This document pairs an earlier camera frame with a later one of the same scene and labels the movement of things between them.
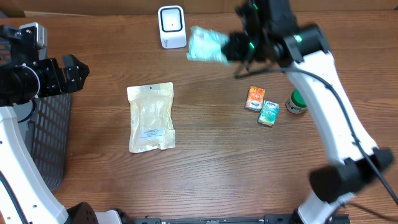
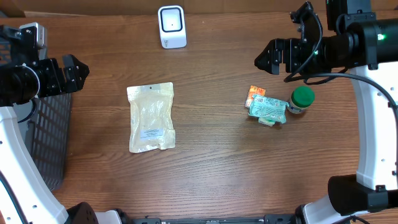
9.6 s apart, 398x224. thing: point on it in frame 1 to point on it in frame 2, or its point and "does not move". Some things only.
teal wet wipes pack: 206,45 to 268,111
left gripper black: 58,84 does not move
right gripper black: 231,52 to 285,48
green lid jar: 296,104 does not move
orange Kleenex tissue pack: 254,100 does not move
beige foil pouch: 152,122 does not move
